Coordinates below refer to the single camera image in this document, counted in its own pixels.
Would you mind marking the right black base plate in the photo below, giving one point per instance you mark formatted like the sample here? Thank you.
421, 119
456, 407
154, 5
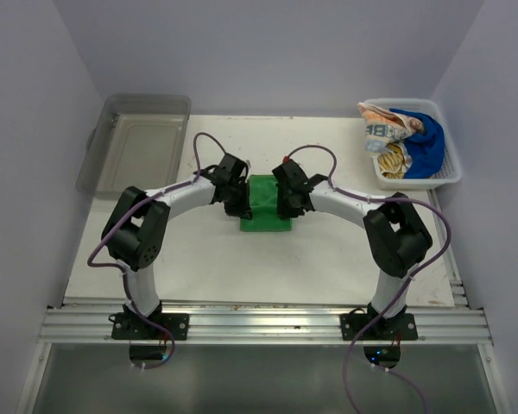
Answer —
402, 327

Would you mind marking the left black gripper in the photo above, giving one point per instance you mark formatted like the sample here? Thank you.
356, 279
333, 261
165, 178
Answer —
243, 209

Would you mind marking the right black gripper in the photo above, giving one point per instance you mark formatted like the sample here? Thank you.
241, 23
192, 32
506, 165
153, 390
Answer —
284, 212

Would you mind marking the printed patterned towel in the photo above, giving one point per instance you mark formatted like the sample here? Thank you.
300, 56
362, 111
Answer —
383, 127

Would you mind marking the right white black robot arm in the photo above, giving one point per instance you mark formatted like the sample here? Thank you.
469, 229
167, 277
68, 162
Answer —
397, 237

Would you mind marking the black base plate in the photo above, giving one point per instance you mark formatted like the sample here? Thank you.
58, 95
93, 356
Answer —
402, 327
128, 326

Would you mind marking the white perforated plastic basket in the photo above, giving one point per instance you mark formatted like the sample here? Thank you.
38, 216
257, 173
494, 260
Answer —
449, 173

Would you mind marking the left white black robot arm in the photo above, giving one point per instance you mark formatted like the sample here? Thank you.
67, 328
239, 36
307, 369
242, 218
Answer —
135, 230

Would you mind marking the aluminium mounting rail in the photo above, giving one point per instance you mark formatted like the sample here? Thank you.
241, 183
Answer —
91, 321

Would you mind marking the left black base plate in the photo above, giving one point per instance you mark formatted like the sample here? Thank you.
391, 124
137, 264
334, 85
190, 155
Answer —
128, 326

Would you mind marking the yellow striped cloth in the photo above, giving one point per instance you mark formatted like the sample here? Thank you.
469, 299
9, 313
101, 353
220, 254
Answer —
394, 161

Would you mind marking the clear grey plastic bin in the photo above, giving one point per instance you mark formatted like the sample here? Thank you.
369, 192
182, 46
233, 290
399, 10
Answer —
138, 141

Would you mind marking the green microfiber towel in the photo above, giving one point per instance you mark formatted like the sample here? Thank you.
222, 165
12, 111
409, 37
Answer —
263, 204

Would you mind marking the blue cloth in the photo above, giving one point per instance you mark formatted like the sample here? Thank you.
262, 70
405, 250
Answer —
426, 149

